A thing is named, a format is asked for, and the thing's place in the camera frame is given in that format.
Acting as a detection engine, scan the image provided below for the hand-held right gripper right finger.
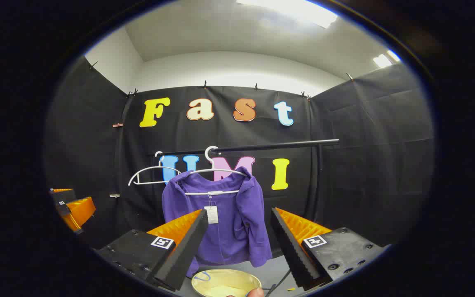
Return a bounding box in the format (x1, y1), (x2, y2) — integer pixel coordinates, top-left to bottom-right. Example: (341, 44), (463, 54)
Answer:
(270, 207), (386, 290)

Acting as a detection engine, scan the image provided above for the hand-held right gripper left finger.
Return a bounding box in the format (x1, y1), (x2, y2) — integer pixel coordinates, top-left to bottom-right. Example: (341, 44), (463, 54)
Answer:
(97, 208), (209, 291)

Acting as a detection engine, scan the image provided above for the beige laundry hamper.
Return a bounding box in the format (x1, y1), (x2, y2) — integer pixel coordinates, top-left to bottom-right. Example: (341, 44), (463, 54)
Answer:
(191, 269), (262, 297)

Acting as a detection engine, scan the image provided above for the purple knit cardigan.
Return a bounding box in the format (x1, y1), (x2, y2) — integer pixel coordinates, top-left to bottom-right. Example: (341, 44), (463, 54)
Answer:
(162, 166), (273, 278)

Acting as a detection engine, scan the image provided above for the white plastic hanger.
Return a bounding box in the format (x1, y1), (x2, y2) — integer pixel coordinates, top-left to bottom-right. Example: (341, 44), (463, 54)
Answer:
(128, 151), (182, 187)
(174, 146), (249, 196)

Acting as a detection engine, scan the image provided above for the black clothes rack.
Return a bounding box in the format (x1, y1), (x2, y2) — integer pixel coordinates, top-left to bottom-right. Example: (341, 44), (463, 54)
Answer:
(155, 139), (340, 297)

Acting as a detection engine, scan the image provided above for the small ceiling light panel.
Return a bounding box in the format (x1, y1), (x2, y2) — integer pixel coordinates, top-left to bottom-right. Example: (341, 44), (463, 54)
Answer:
(373, 49), (401, 68)

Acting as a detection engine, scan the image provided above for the long ceiling light panel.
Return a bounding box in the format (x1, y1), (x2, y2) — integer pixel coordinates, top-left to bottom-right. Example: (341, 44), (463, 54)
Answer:
(237, 0), (339, 28)

